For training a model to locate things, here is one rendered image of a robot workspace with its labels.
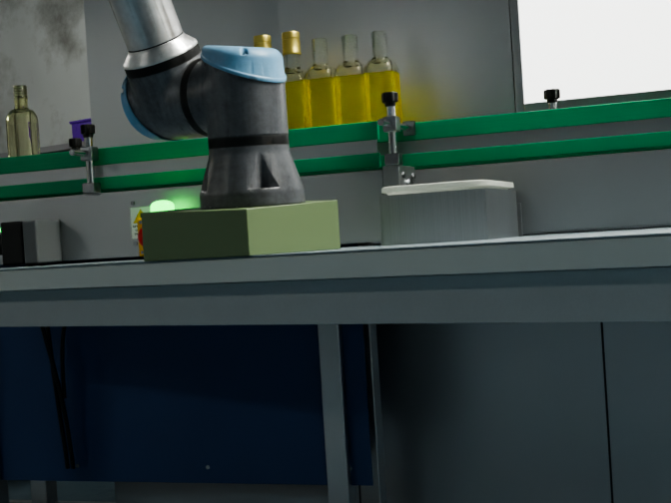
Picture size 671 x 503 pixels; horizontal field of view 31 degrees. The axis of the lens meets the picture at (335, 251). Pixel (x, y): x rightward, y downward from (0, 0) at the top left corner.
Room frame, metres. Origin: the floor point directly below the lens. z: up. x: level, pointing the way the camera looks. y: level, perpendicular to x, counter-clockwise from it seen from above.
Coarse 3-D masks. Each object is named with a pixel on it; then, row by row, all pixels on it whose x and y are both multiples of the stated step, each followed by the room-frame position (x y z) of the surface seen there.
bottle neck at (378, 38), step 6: (372, 36) 2.20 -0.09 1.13; (378, 36) 2.19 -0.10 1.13; (384, 36) 2.20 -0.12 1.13; (372, 42) 2.20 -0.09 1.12; (378, 42) 2.19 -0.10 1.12; (384, 42) 2.19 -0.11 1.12; (372, 48) 2.20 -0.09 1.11; (378, 48) 2.19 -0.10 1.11; (384, 48) 2.19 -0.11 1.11; (372, 54) 2.20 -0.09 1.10; (378, 54) 2.19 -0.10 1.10; (384, 54) 2.19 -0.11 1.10
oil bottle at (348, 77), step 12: (336, 72) 2.21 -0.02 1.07; (348, 72) 2.20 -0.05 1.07; (360, 72) 2.20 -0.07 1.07; (336, 84) 2.21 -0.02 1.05; (348, 84) 2.20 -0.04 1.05; (360, 84) 2.19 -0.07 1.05; (336, 96) 2.21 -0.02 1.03; (348, 96) 2.20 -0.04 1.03; (360, 96) 2.19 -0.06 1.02; (336, 108) 2.21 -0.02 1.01; (348, 108) 2.20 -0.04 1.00; (360, 108) 2.19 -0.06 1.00; (336, 120) 2.21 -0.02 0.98; (348, 120) 2.20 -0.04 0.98; (360, 120) 2.19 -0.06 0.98
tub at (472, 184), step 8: (424, 184) 1.83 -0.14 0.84; (432, 184) 1.83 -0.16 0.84; (440, 184) 1.82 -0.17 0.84; (448, 184) 1.82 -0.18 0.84; (456, 184) 1.81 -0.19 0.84; (464, 184) 1.81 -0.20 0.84; (472, 184) 1.80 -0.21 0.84; (480, 184) 1.81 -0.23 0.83; (488, 184) 1.82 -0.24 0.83; (496, 184) 1.86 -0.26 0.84; (504, 184) 1.92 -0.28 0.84; (512, 184) 1.97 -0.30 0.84; (384, 192) 1.86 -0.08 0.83; (392, 192) 1.85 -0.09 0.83; (400, 192) 1.85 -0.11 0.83; (408, 192) 1.85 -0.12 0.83; (416, 192) 1.84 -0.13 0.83; (424, 192) 1.84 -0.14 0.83
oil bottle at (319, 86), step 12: (312, 72) 2.22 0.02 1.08; (324, 72) 2.21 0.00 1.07; (312, 84) 2.22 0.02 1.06; (324, 84) 2.21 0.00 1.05; (312, 96) 2.22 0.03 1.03; (324, 96) 2.21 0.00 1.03; (312, 108) 2.22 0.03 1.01; (324, 108) 2.21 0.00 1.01; (312, 120) 2.22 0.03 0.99; (324, 120) 2.21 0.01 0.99
